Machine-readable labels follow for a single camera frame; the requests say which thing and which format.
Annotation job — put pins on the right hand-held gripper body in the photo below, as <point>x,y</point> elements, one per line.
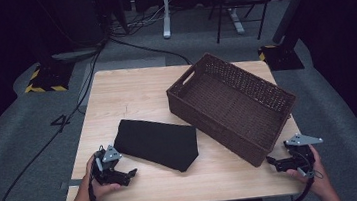
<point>301,158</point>

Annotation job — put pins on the person's right hand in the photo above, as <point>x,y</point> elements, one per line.
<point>320,179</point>

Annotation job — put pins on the person's left hand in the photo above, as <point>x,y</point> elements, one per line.
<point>87,192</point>

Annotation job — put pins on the grey tape strip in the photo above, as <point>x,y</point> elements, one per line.
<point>75,182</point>

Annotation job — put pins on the white desk frame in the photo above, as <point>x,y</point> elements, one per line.
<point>166,18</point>

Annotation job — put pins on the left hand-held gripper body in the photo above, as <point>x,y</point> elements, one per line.
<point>107,175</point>

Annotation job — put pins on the black cloth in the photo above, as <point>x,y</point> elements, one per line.
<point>157,143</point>

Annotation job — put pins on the black stand base yellow stripes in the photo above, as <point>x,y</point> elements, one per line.
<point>48,79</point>
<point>281,58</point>

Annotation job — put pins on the dark slanted stand pole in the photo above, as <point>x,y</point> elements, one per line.
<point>293,4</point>

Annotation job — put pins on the brown wicker basket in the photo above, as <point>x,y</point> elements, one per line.
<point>234,108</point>

